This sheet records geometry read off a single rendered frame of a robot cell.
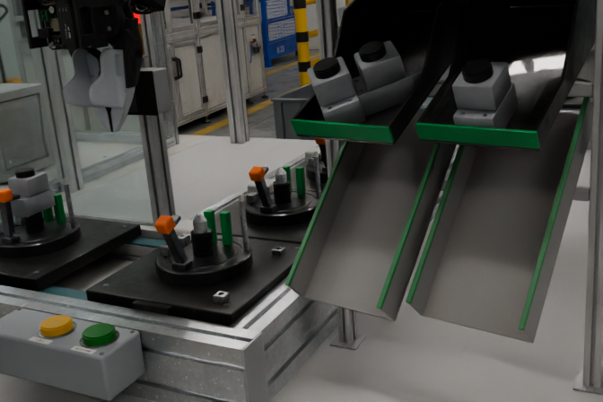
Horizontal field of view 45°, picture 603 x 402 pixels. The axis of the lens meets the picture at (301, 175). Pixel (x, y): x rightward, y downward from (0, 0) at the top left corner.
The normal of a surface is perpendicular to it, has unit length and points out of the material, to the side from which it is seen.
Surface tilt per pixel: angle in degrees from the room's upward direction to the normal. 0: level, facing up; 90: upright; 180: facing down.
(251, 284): 0
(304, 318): 90
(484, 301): 45
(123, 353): 90
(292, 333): 90
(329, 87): 108
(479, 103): 115
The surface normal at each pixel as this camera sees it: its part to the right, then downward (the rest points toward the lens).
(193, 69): 0.91, 0.04
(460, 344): -0.07, -0.96
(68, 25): -0.45, 0.28
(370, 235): -0.47, -0.49
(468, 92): -0.51, 0.65
